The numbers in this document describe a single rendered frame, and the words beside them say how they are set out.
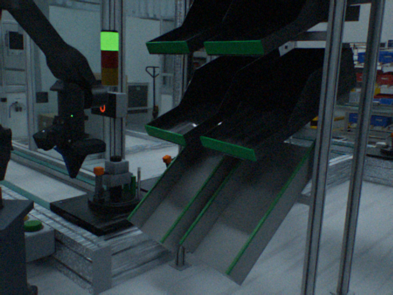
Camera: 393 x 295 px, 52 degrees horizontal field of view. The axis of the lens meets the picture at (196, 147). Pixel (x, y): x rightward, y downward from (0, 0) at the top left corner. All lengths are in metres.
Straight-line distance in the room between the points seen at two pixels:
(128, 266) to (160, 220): 0.15
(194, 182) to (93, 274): 0.27
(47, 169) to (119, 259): 0.73
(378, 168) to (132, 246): 1.25
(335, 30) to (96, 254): 0.61
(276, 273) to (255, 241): 0.34
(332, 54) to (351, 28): 11.43
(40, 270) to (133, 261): 0.22
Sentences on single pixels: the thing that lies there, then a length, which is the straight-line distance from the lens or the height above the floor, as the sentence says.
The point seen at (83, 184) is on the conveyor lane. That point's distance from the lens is 1.37.
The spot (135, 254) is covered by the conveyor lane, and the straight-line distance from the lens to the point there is 0.94.
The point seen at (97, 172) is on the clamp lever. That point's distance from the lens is 1.01.
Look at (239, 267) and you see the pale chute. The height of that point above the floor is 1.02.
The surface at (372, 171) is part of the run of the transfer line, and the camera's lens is 1.91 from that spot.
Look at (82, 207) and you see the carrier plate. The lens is 1.06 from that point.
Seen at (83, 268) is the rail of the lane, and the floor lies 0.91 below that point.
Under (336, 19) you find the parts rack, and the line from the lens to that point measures 0.70.
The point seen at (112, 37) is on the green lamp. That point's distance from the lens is 1.21.
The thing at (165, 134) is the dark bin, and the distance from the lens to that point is 0.76.
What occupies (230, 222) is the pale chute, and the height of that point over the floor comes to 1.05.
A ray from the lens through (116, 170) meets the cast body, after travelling 1.02.
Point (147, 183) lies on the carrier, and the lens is 1.25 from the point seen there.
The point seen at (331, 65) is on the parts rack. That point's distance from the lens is 0.69.
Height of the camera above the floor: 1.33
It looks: 12 degrees down
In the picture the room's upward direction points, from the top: 2 degrees clockwise
